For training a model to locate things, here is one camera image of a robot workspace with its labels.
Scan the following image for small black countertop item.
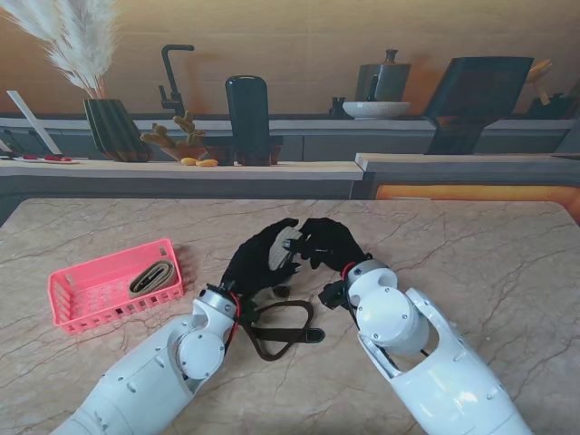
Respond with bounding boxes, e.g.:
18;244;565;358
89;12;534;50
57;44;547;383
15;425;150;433
328;95;349;120

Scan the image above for black angled slab stand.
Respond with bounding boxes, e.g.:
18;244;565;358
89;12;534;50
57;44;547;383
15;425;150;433
421;56;536;156

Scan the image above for pink plastic storage basket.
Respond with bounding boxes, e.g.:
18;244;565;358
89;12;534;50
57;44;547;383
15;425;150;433
47;238;185;335

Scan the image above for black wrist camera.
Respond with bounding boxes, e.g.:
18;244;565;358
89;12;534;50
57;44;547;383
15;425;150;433
316;280;350;312
237;301;264;325

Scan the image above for black kitchen faucet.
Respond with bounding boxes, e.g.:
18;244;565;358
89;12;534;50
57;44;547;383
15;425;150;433
158;43;196;118

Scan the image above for black utensil holder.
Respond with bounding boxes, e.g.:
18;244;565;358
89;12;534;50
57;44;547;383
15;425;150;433
527;92;579;120

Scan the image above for green cactus plant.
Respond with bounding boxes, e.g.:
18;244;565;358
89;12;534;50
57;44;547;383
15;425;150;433
139;111;208;149

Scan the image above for grey lidded pot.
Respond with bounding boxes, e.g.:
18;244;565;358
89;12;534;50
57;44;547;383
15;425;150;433
353;48;412;103

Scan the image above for white ceramic bowl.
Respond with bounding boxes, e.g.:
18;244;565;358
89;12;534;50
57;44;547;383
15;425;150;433
342;101;412;121

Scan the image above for red black right arm cable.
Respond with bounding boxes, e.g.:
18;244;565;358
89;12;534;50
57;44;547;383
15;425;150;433
342;262;359;325

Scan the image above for wooden bowl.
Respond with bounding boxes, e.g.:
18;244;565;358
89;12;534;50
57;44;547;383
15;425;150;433
159;144;210;162

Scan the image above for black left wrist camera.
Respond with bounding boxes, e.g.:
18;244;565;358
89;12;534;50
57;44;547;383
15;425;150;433
237;301;264;325

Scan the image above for pale stone counter slab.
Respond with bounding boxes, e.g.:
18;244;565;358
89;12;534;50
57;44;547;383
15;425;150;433
354;152;580;174

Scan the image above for dark ribbed vase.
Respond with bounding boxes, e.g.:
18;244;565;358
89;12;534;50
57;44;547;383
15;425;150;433
82;98;153;163

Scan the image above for yellow kitchen utensils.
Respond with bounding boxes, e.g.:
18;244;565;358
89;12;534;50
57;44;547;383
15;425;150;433
525;57;555;85

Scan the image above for red black left arm cable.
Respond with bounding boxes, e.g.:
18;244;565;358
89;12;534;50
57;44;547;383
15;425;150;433
224;292;242;353

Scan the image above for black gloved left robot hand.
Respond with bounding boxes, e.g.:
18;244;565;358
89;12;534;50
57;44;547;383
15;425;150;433
219;217;303;295

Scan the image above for black tall cylinder appliance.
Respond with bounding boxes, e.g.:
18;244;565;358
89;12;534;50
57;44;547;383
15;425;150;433
225;74;273;155

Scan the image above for white pampas grass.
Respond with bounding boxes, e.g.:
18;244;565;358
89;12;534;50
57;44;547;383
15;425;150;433
0;0;121;100

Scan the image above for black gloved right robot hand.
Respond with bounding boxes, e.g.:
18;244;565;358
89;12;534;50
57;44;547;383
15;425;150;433
283;217;373;274

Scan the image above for red black arm cable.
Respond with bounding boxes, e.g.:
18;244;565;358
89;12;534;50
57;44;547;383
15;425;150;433
224;292;242;353
342;262;359;325

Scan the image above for light wooden counter shelf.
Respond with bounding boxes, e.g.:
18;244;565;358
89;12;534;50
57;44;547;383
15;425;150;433
0;158;365;182

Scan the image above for white plate with red food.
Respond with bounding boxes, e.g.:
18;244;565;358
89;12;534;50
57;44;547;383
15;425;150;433
12;153;82;165

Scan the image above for white leaning board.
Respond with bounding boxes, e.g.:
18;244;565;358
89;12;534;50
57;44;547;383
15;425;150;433
5;90;63;156

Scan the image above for dark brown woven belt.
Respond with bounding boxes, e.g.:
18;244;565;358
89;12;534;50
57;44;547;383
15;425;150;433
237;289;326;363

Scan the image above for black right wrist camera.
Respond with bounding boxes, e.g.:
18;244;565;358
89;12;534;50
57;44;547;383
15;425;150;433
316;280;350;312

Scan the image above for grey kitchen counter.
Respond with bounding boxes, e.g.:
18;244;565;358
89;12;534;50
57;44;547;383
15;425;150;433
0;111;580;160

